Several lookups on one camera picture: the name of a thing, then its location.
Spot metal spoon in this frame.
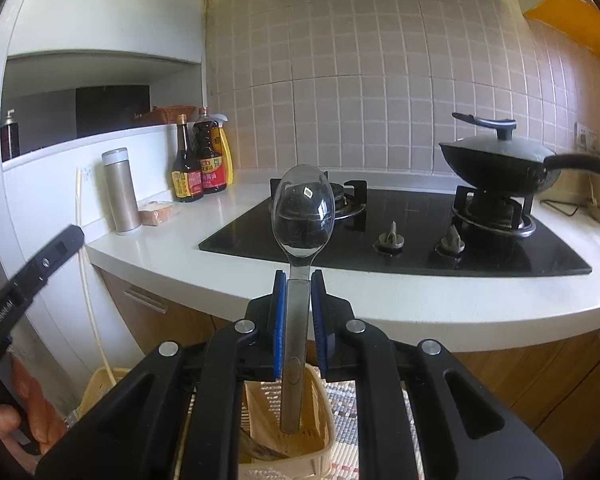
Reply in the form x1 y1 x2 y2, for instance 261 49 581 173
271 165 335 434

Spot person's left hand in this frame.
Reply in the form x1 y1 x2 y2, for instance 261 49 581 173
0 353 67 474

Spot beige woven utensil basket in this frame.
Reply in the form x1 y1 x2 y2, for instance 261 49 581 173
78 363 337 480

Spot striped woven table mat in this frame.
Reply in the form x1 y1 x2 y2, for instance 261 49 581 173
174 378 426 480

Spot steel thermos flask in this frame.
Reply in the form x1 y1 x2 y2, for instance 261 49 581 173
102 148 142 234

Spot dark bottle on shelf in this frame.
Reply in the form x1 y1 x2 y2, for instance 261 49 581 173
1 108 20 162

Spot small pink box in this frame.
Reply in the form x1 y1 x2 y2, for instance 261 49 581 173
138 200 178 226

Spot black gas stove top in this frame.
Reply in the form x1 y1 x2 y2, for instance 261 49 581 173
199 179 592 278

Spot dark soy sauce bottle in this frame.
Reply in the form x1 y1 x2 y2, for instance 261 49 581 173
171 114 204 203

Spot red label sauce bottle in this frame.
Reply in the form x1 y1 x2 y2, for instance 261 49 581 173
194 107 226 194

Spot black wok with lid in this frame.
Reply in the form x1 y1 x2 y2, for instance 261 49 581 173
440 112 600 197

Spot wall power socket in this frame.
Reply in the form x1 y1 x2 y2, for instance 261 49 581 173
574 122 597 151

